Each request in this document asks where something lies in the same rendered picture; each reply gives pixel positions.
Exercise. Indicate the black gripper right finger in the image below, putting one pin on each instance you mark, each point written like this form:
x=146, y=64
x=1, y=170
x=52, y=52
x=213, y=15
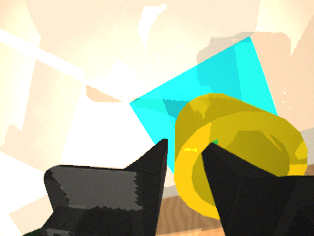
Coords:
x=251, y=201

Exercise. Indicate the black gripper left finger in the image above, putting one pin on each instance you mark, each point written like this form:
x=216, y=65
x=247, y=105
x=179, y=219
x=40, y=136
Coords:
x=136, y=189

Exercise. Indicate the tan long flat bar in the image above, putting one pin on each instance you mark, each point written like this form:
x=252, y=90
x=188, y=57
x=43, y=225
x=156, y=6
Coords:
x=176, y=218

